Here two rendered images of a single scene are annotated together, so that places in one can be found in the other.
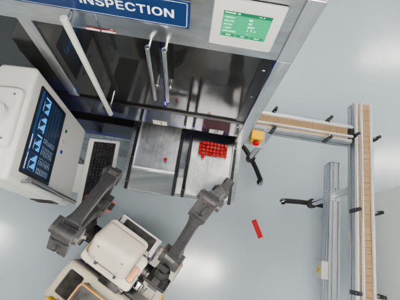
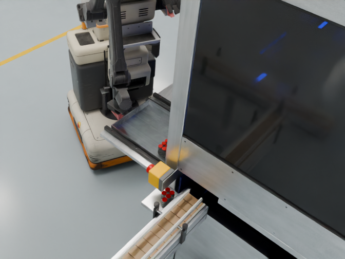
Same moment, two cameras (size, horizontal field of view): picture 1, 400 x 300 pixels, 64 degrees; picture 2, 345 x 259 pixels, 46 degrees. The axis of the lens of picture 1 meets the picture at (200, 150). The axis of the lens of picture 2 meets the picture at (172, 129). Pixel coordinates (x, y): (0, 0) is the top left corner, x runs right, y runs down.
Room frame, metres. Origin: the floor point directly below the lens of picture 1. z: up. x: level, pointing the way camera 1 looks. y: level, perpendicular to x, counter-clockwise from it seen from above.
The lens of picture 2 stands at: (1.39, -1.08, 2.23)
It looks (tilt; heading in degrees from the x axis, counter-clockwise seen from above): 45 degrees down; 128
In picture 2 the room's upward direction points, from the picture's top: 6 degrees clockwise
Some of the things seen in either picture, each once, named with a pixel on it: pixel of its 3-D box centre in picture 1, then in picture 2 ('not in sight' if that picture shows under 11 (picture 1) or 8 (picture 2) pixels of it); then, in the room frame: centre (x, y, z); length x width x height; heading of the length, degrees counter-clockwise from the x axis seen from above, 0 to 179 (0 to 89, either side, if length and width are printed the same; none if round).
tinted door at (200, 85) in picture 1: (210, 87); not in sight; (0.73, 0.01, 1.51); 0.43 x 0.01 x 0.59; 93
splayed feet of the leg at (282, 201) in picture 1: (309, 204); not in sight; (0.61, -1.03, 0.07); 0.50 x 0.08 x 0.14; 93
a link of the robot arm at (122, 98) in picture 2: (224, 187); (122, 90); (0.38, -0.17, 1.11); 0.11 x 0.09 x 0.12; 155
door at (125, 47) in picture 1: (112, 71); not in sight; (0.70, 0.46, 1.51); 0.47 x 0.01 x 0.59; 93
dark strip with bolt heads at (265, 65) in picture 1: (246, 106); not in sight; (0.72, -0.18, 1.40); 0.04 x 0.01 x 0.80; 93
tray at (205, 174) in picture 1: (209, 169); (157, 131); (0.51, -0.08, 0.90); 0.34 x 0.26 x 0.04; 2
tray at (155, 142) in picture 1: (158, 143); not in sight; (0.61, 0.26, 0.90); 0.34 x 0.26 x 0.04; 3
